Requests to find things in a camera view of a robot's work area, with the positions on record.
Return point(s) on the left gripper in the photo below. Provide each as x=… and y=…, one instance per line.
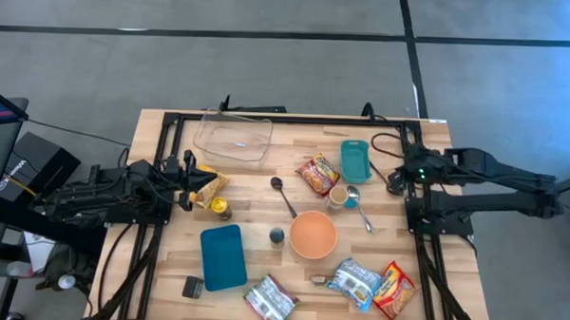
x=188, y=194

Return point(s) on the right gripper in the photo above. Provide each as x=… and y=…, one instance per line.
x=420, y=162

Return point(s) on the jar with yellow lid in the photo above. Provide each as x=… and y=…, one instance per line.
x=219, y=204

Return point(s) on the silver metal spoon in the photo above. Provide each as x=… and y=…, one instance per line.
x=353, y=193

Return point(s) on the beige cup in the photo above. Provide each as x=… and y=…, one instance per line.
x=337, y=196

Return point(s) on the black spoon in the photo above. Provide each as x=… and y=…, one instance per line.
x=276, y=183

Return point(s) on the orange plastic bowl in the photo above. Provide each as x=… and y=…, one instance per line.
x=313, y=234

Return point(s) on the blue white ramen packet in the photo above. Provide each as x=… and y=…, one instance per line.
x=354, y=283

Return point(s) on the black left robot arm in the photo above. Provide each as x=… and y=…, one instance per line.
x=98, y=191

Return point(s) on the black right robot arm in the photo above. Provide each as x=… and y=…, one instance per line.
x=492, y=203

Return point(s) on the green white food packet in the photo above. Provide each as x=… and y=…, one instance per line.
x=270, y=301

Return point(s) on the yellow snack packet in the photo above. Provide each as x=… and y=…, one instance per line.
x=212, y=191

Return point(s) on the teal plastic basket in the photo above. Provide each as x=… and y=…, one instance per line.
x=356, y=162

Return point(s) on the clear plastic container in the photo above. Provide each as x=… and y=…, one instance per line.
x=240, y=144

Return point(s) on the red roast beef ramen packet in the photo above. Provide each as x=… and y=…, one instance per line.
x=318, y=174

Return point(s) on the teal rectangular tray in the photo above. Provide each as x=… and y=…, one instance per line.
x=222, y=257

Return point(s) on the small black box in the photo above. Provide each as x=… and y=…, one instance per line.
x=192, y=287

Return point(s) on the red yellow ramen packet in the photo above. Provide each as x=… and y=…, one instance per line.
x=394, y=291

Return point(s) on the black bag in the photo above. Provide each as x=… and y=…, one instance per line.
x=67, y=264

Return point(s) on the black equipment case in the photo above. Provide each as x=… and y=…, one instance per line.
x=42, y=163

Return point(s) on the white round bottle cap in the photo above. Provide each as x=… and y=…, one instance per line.
x=66, y=281

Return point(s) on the white paper sheet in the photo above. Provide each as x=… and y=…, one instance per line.
x=39, y=256

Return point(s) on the black aluminium table frame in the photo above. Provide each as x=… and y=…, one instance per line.
x=291, y=120

